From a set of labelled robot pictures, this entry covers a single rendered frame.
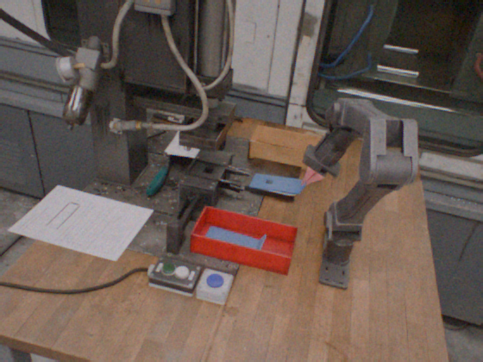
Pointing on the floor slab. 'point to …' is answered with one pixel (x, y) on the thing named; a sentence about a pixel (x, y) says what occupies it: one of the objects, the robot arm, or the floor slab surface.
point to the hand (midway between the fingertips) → (304, 183)
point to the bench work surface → (242, 293)
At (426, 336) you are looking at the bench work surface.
